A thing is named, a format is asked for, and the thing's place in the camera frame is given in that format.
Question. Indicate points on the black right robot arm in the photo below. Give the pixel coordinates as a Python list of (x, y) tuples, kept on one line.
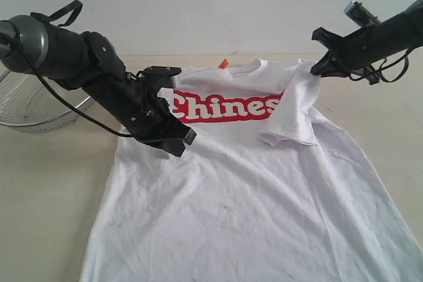
[(404, 35)]

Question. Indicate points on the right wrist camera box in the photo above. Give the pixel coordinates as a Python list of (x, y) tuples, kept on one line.
[(356, 12)]

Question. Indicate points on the metal wire mesh basket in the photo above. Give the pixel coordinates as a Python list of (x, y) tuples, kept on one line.
[(27, 106)]

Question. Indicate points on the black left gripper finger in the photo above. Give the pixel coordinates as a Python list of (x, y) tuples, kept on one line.
[(172, 146), (180, 131)]

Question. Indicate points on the white t-shirt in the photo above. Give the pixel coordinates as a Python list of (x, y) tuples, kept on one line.
[(270, 190)]

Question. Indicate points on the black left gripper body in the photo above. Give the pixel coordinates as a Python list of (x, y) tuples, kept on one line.
[(133, 106)]

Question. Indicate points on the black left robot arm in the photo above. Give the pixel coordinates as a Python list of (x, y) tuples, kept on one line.
[(88, 61)]

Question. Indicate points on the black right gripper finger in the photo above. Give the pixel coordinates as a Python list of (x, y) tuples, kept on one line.
[(330, 66), (329, 40)]

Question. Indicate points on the orange shirt tag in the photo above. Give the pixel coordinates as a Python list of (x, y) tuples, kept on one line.
[(224, 64)]

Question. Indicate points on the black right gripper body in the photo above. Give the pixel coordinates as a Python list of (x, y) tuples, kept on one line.
[(353, 54)]

